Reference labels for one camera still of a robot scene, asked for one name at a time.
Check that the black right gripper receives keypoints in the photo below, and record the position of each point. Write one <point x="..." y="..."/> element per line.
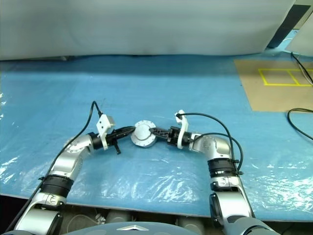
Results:
<point x="173" y="137"/>

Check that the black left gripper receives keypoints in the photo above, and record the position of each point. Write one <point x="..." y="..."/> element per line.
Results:
<point x="112" y="139"/>

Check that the hinged grey motor lid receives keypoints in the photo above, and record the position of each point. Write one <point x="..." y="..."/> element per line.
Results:
<point x="141" y="132"/>

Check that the silver motor housing copper windings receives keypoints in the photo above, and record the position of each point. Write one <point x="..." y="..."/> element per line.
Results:
<point x="146" y="145"/>

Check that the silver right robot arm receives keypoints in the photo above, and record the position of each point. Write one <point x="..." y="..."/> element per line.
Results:
<point x="215" y="144"/>

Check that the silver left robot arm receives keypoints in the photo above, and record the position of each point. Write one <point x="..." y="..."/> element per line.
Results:
<point x="71" y="156"/>

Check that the clear plastic film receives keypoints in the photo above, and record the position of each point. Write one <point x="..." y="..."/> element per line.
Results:
<point x="171" y="186"/>

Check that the grey rounded cylinder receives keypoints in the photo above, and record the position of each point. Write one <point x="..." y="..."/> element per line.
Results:
<point x="119" y="216"/>
<point x="190" y="221"/>

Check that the grey robot torso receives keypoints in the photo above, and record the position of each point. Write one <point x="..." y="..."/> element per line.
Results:
<point x="110" y="230"/>

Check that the white backdrop board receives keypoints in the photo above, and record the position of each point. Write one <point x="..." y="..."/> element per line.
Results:
<point x="122" y="24"/>

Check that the brown cardboard sheet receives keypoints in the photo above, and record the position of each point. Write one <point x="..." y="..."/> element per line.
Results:
<point x="274" y="98"/>

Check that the yellow tape rectangle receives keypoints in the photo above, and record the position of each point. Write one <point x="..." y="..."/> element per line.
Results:
<point x="274" y="70"/>

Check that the dark slanted panel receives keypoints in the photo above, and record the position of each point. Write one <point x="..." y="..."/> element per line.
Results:
<point x="281" y="36"/>

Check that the white box panel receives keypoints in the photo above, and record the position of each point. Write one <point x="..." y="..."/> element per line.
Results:
<point x="303" y="41"/>

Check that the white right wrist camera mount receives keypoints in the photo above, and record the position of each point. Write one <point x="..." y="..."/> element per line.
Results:
<point x="183" y="127"/>

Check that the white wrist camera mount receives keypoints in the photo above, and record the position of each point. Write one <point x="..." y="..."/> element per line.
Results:
<point x="183" y="127"/>
<point x="102" y="123"/>

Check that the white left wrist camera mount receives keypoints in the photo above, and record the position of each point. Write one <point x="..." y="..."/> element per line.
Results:
<point x="102" y="123"/>

